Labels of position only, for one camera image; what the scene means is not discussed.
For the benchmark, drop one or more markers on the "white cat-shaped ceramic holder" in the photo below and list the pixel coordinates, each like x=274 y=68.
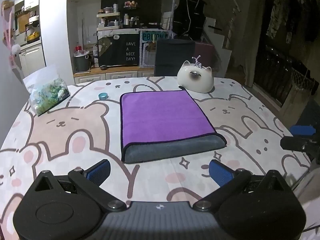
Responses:
x=197 y=78

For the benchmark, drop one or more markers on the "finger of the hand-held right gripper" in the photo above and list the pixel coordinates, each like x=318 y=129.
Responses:
x=302 y=130
x=295 y=143

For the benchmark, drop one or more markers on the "small dark bowl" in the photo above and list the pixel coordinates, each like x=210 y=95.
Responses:
x=103 y=67

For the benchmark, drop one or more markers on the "clear plastic bag green contents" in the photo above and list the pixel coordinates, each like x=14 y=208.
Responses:
x=47 y=93

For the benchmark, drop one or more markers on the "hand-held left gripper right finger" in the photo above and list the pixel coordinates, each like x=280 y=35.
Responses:
x=220 y=173

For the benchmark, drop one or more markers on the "small bottle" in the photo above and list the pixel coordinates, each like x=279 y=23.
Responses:
x=96 y=58

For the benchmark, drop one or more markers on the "purple and grey towel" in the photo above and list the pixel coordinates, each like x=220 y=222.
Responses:
x=162 y=115

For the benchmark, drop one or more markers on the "black hanging garment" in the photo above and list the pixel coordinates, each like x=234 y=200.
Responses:
x=188 y=15

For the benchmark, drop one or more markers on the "black lettered cloth cover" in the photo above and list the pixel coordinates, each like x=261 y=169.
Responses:
x=117 y=50

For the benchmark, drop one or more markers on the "silver metal ornament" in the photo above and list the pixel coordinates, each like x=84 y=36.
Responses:
x=197 y=61

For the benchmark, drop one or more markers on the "wooden counter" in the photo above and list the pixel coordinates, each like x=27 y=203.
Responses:
x=110 y=70

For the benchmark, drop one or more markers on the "grey trash bin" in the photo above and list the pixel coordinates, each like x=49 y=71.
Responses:
x=82 y=62

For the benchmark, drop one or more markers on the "blue lettered poster frame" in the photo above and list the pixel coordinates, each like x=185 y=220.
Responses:
x=147 y=52

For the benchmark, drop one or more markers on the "bear print tablecloth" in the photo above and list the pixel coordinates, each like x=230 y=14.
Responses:
x=75 y=130

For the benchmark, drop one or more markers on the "white shelf with bottles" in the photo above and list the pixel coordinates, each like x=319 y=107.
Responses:
x=108 y=20

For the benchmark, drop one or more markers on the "yellow pot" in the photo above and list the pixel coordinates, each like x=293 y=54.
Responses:
x=33 y=37

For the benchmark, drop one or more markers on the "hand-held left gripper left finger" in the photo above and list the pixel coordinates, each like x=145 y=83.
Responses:
x=99 y=171

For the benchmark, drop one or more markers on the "dark grey chair back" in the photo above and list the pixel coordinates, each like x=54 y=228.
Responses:
x=173 y=57

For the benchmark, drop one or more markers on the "dark maroon chair back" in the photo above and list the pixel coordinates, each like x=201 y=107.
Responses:
x=207 y=55

